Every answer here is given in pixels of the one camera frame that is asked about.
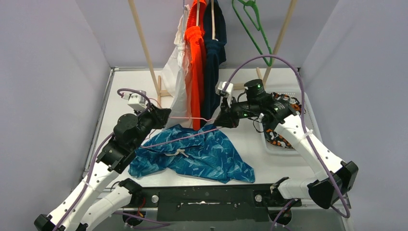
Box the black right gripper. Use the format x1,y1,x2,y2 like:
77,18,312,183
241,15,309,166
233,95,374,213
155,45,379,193
215,94,260,128

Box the pink hanger of blue shorts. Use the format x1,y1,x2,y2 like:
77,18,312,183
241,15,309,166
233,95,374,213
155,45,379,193
140,116,225,149

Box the blue patterned shorts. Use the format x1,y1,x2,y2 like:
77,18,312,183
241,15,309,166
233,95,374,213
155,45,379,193
128,124,255,183

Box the camouflage orange grey shorts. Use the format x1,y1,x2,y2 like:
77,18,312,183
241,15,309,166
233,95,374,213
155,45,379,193
263,92,302,149

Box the clear plastic basket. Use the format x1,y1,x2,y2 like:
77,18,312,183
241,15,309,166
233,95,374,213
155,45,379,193
256,90,322,156

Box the green hanger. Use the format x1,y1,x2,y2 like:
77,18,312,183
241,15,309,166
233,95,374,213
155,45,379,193
231,0,272,55

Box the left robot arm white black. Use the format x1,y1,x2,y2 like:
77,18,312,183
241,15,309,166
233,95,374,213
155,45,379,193
34,105,171,231

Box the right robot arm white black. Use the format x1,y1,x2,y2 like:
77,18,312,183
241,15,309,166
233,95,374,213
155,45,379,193
214,79,358,209

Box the white shorts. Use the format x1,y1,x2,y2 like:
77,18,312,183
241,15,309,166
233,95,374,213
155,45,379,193
161,4,191,128

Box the navy blue shorts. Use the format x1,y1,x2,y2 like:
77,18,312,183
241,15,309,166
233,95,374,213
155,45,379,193
201,0,227,119

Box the wooden hanger of navy shorts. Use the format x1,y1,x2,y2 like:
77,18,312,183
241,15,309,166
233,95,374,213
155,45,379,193
211,0,216,40

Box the wooden hanger of orange shorts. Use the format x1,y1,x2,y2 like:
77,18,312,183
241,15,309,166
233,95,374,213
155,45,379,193
195,0,200,26

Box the wooden clothes rack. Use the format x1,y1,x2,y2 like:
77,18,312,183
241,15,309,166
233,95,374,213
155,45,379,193
128,0,297,103

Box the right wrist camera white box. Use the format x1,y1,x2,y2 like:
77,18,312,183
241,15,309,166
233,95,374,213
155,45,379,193
216,81,234,107

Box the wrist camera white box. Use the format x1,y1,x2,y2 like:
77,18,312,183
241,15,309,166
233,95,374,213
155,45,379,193
122,92,148,113
216,81,234,107

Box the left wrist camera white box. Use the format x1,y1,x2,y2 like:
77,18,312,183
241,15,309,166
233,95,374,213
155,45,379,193
122,92,148,113

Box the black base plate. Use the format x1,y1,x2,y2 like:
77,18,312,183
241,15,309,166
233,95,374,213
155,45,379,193
78,180,315,223

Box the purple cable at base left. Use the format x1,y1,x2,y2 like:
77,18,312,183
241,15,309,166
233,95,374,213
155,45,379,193
113,209,171,230

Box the purple cable at base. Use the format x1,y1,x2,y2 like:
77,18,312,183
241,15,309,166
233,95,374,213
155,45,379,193
270,198,299,231
113,209,171,230

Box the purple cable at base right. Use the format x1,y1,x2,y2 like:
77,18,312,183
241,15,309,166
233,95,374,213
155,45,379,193
270,198,299,231

